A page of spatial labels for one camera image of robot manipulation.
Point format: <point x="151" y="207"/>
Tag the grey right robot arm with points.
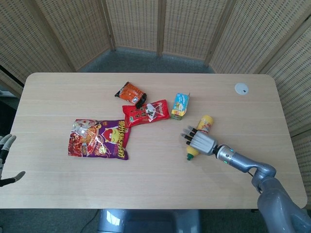
<point x="257" y="179"/>

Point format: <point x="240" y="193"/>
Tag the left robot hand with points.
<point x="5" y="155"/>

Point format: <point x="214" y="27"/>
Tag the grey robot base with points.
<point x="148" y="221"/>

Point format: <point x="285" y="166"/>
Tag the purple red snack bag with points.
<point x="97" y="139"/>

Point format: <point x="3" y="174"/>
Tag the red snack packet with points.
<point x="145" y="112"/>

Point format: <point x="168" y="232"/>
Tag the yellow squeeze bottle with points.
<point x="202" y="128"/>

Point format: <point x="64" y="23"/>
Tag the orange black noodle packet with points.
<point x="130" y="93"/>

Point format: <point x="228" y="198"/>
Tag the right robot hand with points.
<point x="202" y="143"/>

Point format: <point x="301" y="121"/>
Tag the woven bamboo folding screen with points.
<point x="155" y="29"/>

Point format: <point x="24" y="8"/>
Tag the blue yellow drink carton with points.
<point x="180" y="106"/>

